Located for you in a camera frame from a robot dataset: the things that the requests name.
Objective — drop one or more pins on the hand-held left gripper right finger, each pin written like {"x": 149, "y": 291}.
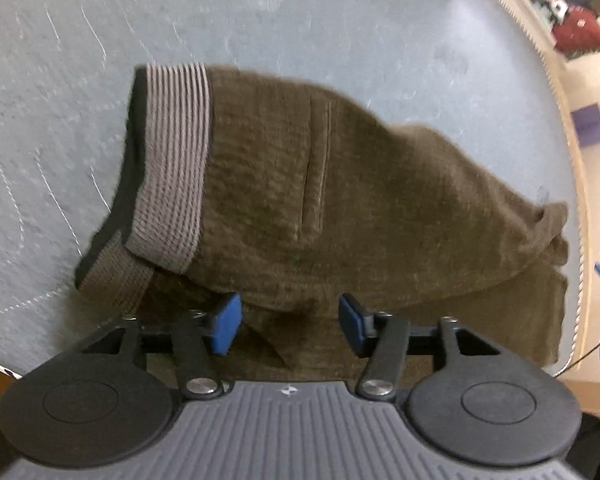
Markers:
{"x": 351, "y": 322}

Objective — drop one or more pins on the dark red pillow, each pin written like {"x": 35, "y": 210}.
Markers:
{"x": 582, "y": 30}

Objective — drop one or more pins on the person's dark clothing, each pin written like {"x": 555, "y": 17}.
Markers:
{"x": 587, "y": 447}

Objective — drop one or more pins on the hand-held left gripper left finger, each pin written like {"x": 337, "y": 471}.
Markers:
{"x": 227, "y": 322}

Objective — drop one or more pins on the purple foam block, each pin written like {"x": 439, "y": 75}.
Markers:
{"x": 591, "y": 125}

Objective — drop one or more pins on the grey bed mattress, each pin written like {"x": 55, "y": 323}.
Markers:
{"x": 330, "y": 20}

